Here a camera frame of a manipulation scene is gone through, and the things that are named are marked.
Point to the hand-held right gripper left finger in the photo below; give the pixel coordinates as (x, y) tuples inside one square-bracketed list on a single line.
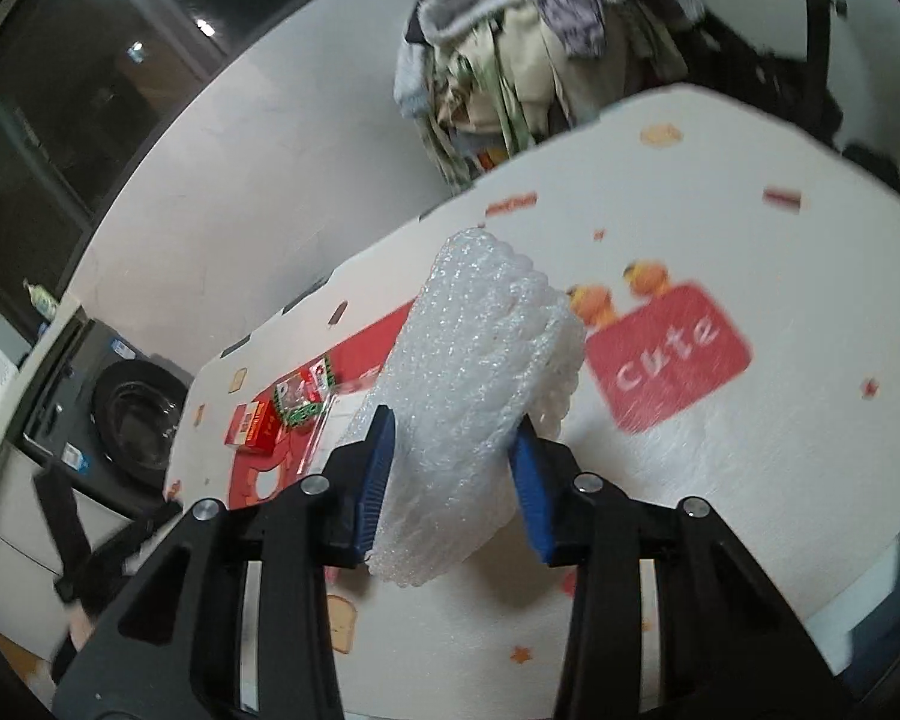
[(375, 480)]

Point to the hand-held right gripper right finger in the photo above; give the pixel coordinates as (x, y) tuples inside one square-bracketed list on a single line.
[(532, 495)]

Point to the bubble wrap roll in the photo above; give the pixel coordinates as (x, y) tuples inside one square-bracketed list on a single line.
[(480, 375)]

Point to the white cabinet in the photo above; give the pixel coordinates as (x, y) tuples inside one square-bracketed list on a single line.
[(7, 562)]

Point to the clear plastic package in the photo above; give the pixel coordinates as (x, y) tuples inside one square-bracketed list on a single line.
[(307, 397)]

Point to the grey washing machine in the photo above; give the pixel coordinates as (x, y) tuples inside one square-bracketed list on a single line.
[(112, 427)]

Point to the red cigarette box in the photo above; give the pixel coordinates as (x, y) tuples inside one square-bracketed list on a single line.
[(251, 427)]

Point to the printed table cover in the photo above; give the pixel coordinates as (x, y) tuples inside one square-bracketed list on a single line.
[(720, 480)]

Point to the white countertop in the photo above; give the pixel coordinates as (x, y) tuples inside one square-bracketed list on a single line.
[(49, 334)]

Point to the green soap bottle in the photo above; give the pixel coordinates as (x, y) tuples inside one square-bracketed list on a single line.
[(43, 301)]

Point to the dark window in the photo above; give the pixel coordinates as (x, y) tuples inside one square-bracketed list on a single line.
[(82, 90)]

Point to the pile of clothes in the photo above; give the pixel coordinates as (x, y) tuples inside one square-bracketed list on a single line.
[(532, 30)]

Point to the black exercise bike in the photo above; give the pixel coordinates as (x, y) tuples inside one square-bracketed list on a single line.
[(817, 52)]

